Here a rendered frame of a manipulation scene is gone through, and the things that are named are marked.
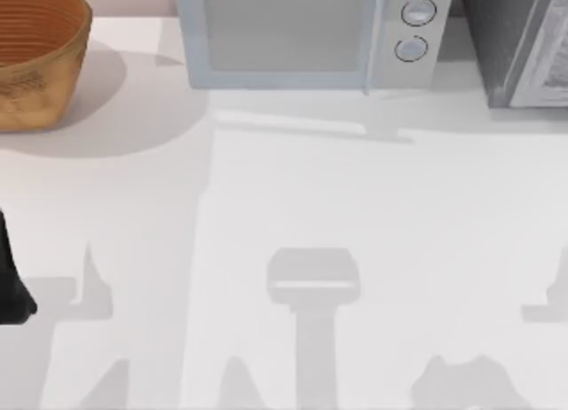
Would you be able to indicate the round microwave knob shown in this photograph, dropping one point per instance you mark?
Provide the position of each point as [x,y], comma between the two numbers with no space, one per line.
[418,11]
[411,49]

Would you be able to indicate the microwave door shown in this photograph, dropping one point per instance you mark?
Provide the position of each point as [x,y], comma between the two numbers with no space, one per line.
[284,33]

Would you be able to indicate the pale microwave oven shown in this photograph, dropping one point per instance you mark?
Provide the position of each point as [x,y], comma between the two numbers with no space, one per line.
[439,28]

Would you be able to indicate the brown woven basket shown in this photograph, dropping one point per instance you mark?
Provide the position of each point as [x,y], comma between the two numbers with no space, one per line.
[40,73]

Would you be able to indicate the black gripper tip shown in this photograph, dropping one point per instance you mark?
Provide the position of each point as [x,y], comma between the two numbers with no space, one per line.
[11,290]

